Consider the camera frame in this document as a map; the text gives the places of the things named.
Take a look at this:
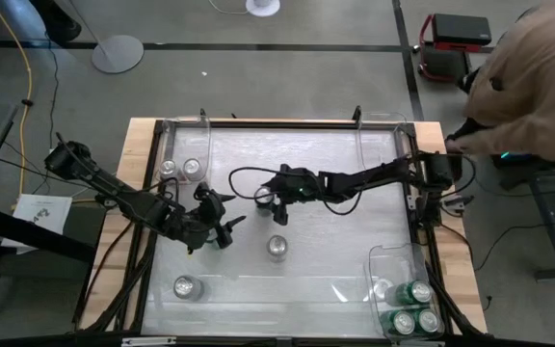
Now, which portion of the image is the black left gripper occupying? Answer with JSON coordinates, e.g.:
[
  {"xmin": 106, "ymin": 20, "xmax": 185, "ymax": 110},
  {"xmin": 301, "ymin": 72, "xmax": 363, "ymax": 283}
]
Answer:
[{"xmin": 175, "ymin": 182, "xmax": 249, "ymax": 254}]

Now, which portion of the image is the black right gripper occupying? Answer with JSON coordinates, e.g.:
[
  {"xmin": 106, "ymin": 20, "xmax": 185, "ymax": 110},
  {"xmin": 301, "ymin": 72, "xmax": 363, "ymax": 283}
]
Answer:
[{"xmin": 256, "ymin": 163, "xmax": 328, "ymax": 227}]

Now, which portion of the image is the white grapefruit soda can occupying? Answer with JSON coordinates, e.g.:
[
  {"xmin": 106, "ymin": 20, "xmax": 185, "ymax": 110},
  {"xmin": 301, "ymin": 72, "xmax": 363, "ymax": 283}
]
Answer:
[
  {"xmin": 159, "ymin": 158, "xmax": 180, "ymax": 182},
  {"xmin": 172, "ymin": 275, "xmax": 206, "ymax": 303},
  {"xmin": 265, "ymin": 234, "xmax": 289, "ymax": 264},
  {"xmin": 182, "ymin": 157, "xmax": 203, "ymax": 182}
]

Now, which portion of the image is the clear plastic bin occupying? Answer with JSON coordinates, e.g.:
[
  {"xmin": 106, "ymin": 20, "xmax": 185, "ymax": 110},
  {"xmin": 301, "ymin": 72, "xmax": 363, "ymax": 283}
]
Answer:
[
  {"xmin": 362, "ymin": 242, "xmax": 446, "ymax": 342},
  {"xmin": 160, "ymin": 114, "xmax": 213, "ymax": 187},
  {"xmin": 356, "ymin": 111, "xmax": 411, "ymax": 187}
]

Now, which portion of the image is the white round stand base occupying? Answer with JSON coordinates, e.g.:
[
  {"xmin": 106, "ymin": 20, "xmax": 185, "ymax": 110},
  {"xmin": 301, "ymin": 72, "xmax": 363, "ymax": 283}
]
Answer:
[{"xmin": 245, "ymin": 0, "xmax": 281, "ymax": 18}]

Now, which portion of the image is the white paper sheet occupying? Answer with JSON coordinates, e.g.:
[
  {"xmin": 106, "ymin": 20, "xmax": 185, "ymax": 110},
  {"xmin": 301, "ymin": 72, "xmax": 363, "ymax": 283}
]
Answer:
[{"xmin": 0, "ymin": 193, "xmax": 74, "ymax": 254}]

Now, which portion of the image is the grey round stand base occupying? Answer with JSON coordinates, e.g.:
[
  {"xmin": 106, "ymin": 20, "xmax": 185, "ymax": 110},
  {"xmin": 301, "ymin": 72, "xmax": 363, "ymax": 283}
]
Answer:
[{"xmin": 91, "ymin": 34, "xmax": 145, "ymax": 75}]

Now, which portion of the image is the person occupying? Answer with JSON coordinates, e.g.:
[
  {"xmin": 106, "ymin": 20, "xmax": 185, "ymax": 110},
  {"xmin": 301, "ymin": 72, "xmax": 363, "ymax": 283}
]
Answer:
[
  {"xmin": 444, "ymin": 0, "xmax": 555, "ymax": 163},
  {"xmin": 0, "ymin": 0, "xmax": 84, "ymax": 44}
]

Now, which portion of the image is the black computer with lights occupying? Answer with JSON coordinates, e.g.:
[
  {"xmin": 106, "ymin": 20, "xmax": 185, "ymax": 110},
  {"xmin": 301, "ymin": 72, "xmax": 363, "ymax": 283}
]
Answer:
[{"xmin": 489, "ymin": 151, "xmax": 555, "ymax": 171}]

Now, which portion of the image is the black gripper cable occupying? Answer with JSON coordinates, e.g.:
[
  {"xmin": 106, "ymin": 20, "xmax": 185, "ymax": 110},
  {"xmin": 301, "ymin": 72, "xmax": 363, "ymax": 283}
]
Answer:
[{"xmin": 227, "ymin": 166, "xmax": 283, "ymax": 206}]

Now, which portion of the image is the black cable bundle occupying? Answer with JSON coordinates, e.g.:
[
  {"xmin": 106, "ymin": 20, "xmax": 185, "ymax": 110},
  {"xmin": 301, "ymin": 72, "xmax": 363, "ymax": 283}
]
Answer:
[
  {"xmin": 72, "ymin": 216, "xmax": 158, "ymax": 334},
  {"xmin": 421, "ymin": 254, "xmax": 484, "ymax": 336}
]

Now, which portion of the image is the silver metal bracket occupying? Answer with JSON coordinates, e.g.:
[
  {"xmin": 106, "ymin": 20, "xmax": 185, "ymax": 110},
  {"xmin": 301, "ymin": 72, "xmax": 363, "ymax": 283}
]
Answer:
[{"xmin": 120, "ymin": 335, "xmax": 177, "ymax": 347}]

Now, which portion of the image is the black desk frame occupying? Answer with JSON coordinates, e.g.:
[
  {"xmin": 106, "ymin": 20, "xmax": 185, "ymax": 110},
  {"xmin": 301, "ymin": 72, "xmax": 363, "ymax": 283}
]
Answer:
[{"xmin": 0, "ymin": 105, "xmax": 98, "ymax": 319}]

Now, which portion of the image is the black floor cable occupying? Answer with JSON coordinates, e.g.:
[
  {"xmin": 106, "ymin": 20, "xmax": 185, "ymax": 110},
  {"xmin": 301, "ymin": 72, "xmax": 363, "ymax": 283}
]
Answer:
[
  {"xmin": 472, "ymin": 204, "xmax": 555, "ymax": 272},
  {"xmin": 31, "ymin": 33, "xmax": 62, "ymax": 194}
]

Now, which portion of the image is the yellow cable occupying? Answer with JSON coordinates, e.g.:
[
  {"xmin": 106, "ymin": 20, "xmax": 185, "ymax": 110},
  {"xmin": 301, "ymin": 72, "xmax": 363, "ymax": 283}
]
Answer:
[{"xmin": 0, "ymin": 0, "xmax": 33, "ymax": 199}]

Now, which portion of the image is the red frame black padded seat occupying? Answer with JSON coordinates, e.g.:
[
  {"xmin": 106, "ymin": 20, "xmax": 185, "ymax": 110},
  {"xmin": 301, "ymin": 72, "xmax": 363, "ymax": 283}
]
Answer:
[{"xmin": 416, "ymin": 13, "xmax": 493, "ymax": 83}]

